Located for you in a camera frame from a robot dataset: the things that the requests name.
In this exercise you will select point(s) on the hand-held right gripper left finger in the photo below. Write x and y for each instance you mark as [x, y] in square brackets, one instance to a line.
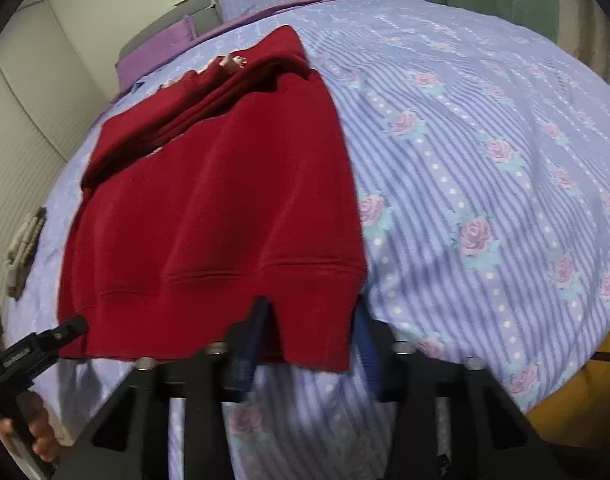
[244, 355]

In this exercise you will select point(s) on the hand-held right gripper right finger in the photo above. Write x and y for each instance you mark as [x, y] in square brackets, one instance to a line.
[367, 355]

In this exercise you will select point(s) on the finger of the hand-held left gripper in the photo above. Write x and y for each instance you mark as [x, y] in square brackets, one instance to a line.
[60, 334]

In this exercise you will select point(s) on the red sweater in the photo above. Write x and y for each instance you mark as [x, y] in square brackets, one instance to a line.
[220, 220]

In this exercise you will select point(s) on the person's left hand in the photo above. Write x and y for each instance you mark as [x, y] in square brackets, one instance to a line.
[37, 430]

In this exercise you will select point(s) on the beige patterned folded cloth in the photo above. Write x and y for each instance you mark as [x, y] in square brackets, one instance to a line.
[25, 245]

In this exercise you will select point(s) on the floral striped purple duvet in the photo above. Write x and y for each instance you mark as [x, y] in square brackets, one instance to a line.
[460, 170]

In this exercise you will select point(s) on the white louvered sliding wardrobe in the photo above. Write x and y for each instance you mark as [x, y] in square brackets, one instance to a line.
[25, 110]

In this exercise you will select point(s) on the purple pillow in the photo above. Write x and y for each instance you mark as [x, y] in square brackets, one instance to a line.
[160, 47]

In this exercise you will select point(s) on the grey padded headboard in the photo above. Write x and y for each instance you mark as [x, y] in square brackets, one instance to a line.
[205, 20]

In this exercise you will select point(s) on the beige curtain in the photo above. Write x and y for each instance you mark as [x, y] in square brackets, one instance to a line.
[587, 35]

